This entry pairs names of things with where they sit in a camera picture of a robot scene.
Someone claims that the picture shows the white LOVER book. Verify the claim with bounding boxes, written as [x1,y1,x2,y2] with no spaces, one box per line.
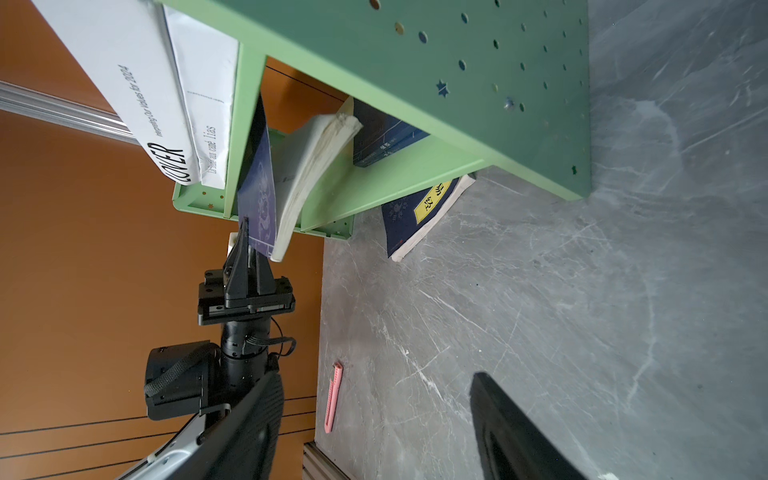
[34,1,200,185]

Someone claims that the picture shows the green two-tier shelf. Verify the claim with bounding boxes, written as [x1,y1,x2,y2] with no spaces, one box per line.
[173,1,592,239]

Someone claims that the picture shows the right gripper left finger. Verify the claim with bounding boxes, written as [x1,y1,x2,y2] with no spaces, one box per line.
[170,372,284,480]

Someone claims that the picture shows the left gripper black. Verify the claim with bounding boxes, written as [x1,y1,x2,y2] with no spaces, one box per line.
[144,218,296,421]

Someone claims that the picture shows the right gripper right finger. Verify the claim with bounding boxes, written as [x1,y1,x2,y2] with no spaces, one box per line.
[470,372,585,480]

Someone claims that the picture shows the pink strip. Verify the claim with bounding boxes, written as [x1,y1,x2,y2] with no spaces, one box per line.
[324,361,344,434]

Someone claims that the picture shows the blue book with yellow label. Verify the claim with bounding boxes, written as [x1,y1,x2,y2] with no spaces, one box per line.
[237,101,362,262]

